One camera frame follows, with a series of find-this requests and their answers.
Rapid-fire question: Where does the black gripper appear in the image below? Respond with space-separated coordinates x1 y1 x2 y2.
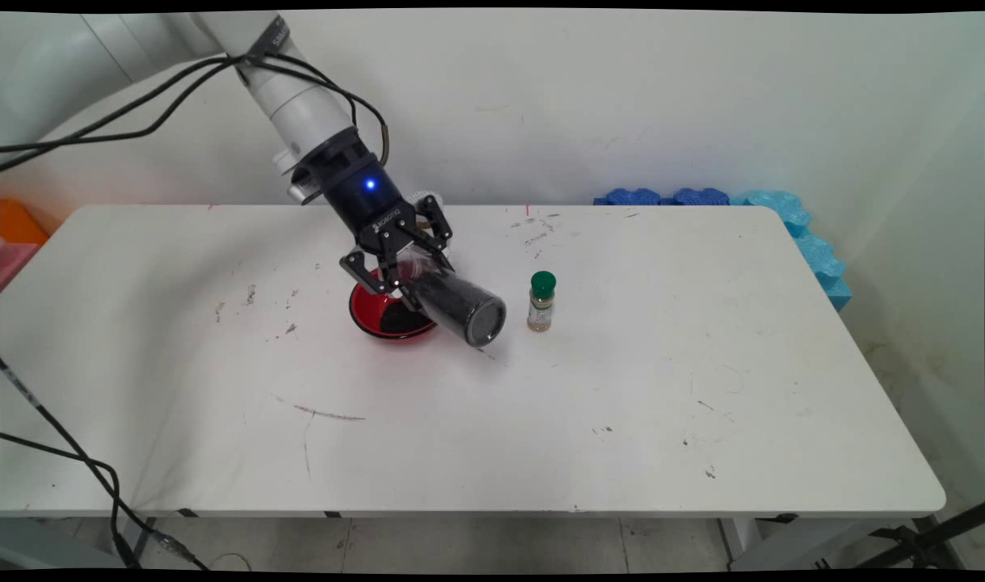
289 127 455 313

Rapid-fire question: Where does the clear jar with black seeds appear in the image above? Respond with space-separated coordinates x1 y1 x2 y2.
394 249 507 348

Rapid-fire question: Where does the red bowl black rim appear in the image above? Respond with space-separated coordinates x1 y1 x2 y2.
348 271 440 342

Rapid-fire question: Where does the black seeds pile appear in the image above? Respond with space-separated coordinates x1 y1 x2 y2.
375 306 436 337

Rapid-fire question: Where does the small spice bottle green cap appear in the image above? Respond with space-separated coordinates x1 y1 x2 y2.
527 271 558 333

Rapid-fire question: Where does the dark blue foam piece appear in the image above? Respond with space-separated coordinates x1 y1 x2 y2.
593 188 663 207

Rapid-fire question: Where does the orange box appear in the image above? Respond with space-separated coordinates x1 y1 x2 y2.
0 200 50 246

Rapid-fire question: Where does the pink box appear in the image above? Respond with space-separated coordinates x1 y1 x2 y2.
0 242 40 290

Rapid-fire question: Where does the grey table leg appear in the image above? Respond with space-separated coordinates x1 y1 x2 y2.
96 517 158 567

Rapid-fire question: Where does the light blue foam mat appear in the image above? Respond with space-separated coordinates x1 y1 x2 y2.
730 190 853 312

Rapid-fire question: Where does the black tripod stand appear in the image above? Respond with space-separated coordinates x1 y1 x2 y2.
852 501 985 571

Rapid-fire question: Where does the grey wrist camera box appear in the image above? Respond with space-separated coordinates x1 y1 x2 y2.
272 144 323 205

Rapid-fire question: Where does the thin black camera cable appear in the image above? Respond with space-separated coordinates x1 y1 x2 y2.
0 53 360 172

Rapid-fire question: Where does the dark velcro strap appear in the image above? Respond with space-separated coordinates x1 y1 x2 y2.
246 15 291 65

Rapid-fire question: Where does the plain black cable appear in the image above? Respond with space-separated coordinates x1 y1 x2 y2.
0 432 145 569

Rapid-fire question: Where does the black cable with white marks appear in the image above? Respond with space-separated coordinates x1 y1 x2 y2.
0 357 214 571

